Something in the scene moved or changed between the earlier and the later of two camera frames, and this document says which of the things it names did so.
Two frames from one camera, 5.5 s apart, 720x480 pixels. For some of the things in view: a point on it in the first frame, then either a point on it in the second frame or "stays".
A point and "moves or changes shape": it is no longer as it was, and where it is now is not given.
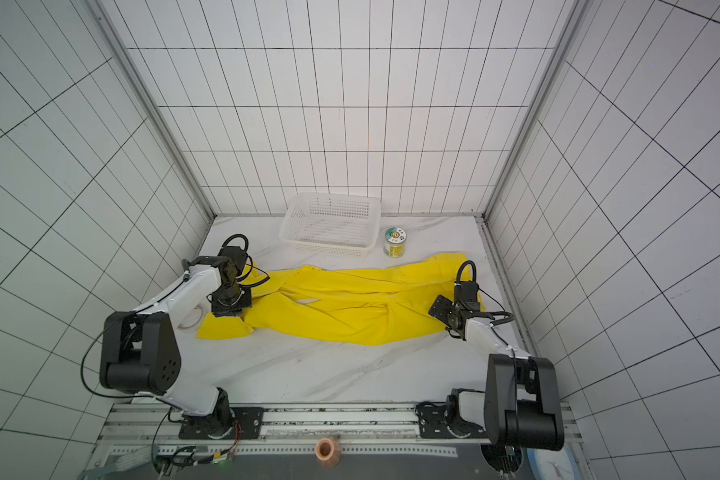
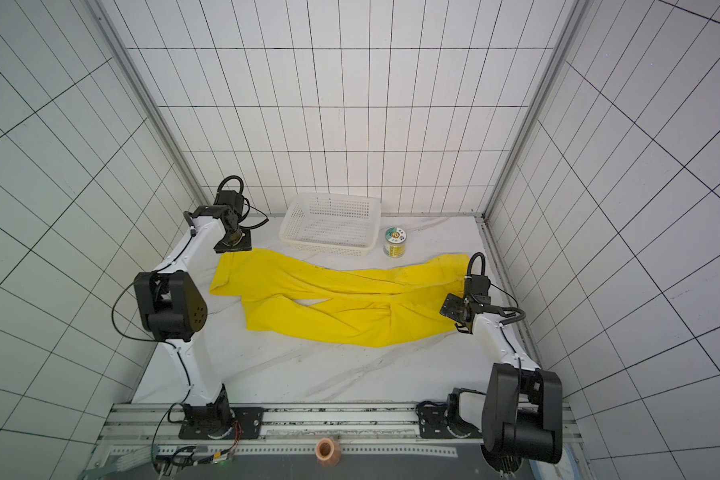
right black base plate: [431, 420] stays
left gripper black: [229, 303] to [233, 241]
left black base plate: [242, 423] stays
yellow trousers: [367, 304] moves or changes shape
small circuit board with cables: [167, 460] stays
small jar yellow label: [395, 242] stays
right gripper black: [445, 309] to [453, 307]
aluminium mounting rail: [384, 431] stays
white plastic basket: [340, 224] stays
